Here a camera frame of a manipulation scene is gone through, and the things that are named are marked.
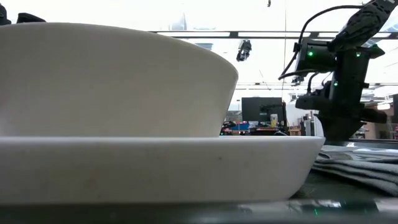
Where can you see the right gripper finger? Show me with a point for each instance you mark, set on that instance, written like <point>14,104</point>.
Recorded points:
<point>331,129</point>
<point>349,130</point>

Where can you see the white plate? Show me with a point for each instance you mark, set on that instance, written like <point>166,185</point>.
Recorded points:
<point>155,171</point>

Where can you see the beige bowl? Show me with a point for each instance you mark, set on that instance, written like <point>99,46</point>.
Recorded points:
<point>109,81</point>

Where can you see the black aluminium rig frame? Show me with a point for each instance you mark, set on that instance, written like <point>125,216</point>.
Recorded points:
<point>234,34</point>

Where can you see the black computer monitor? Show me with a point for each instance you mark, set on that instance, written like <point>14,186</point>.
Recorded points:
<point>261,109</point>

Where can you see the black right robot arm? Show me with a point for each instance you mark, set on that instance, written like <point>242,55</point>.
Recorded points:
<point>360,21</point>

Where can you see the black overhead camera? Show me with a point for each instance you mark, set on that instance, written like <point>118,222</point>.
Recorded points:
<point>244,49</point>

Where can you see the grey cloth napkin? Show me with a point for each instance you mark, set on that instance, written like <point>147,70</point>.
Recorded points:
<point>357,174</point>

